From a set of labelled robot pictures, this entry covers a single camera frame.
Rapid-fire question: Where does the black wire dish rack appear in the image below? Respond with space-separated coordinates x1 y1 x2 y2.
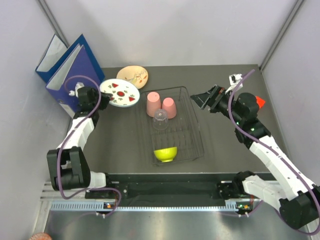
135 86 204 166

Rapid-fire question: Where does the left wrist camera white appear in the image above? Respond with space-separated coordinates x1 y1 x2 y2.
68 82 84 98

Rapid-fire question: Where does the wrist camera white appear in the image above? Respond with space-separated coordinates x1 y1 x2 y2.
68 82 84 98
228 73 243 91

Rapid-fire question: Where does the beige floral plate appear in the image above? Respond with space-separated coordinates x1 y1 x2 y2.
116 65 149 89

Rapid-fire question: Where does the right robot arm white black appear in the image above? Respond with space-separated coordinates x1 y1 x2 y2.
190 85 320 230

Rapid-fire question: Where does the purple cable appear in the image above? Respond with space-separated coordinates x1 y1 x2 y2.
227 69 320 236
57 75 122 208

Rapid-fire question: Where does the white plate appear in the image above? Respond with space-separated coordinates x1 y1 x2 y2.
99 78 140 108

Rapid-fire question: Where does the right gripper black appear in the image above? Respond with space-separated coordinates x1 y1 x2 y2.
190 85 244 126

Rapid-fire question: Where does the yellow-green bowl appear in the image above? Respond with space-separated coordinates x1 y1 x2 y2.
153 146 178 163

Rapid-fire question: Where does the red cube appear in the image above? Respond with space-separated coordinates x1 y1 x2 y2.
255 96 266 109

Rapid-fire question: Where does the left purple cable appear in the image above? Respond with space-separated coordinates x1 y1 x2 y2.
57 75 122 208

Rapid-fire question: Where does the pink cup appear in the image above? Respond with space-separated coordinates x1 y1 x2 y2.
162 97 177 119
146 91 162 118

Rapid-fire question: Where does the aluminium rail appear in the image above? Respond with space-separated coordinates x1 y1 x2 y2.
41 179 313 213

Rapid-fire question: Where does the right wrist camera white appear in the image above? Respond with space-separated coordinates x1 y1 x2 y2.
228 73 243 91

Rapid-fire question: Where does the front blue binder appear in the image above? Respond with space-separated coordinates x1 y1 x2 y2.
46 44 105 117

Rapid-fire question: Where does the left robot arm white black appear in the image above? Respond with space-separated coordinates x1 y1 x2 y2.
46 87 114 199

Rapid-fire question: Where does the rear blue binder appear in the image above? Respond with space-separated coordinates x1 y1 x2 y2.
35 34 105 84

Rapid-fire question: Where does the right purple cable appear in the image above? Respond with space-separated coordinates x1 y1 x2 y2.
227 69 320 236

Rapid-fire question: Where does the clear wine glass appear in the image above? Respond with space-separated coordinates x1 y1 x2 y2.
152 109 169 131

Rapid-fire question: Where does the blue binder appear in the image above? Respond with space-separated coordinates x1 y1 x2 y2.
46 44 105 117
35 34 105 84

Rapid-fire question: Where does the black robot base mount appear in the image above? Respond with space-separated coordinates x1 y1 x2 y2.
107 173 252 208

